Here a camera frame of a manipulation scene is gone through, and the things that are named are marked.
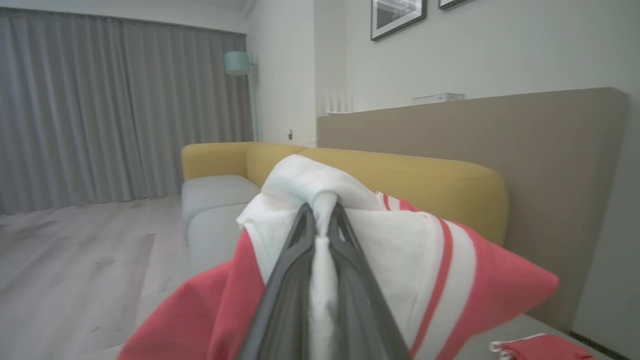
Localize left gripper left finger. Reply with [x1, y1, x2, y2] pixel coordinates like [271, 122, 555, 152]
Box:
[239, 203, 317, 360]

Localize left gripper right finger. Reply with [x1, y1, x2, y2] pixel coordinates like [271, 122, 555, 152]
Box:
[327, 203, 412, 360]

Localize red and white jersey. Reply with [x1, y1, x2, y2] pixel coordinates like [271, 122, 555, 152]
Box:
[117, 154, 560, 360]

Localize red shorts with white stripe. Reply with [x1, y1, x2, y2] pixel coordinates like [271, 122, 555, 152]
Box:
[490, 333, 593, 360]

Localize grey sofa seat cushion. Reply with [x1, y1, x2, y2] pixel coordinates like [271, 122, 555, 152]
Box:
[181, 174, 261, 226]
[187, 202, 253, 276]

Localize yellow and grey sofa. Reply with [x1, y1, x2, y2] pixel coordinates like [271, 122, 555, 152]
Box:
[181, 141, 510, 247]

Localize white router with antennas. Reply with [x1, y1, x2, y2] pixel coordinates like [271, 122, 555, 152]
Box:
[324, 89, 355, 115]

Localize flat white box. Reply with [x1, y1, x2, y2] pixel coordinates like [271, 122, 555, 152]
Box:
[411, 92, 466, 106]

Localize beige partition panel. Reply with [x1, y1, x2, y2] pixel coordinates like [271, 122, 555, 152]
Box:
[317, 87, 631, 331]

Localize teal floor lamp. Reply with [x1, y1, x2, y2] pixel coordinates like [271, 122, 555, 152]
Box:
[224, 51, 261, 143]

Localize grey curtain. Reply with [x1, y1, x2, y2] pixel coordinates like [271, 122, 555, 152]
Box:
[0, 7, 255, 216]

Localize large black framed picture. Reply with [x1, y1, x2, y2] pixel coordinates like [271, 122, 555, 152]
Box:
[370, 0, 428, 42]

